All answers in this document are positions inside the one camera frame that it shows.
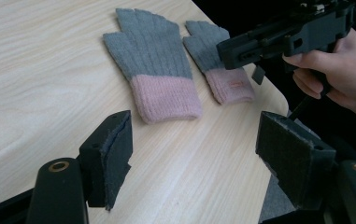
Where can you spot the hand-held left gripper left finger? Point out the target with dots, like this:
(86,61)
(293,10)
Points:
(113,165)

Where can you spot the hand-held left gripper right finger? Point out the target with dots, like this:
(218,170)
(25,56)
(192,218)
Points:
(294,161)

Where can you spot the grey and pink knit glove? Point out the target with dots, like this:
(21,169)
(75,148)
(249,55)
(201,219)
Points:
(153,59)
(228,85)

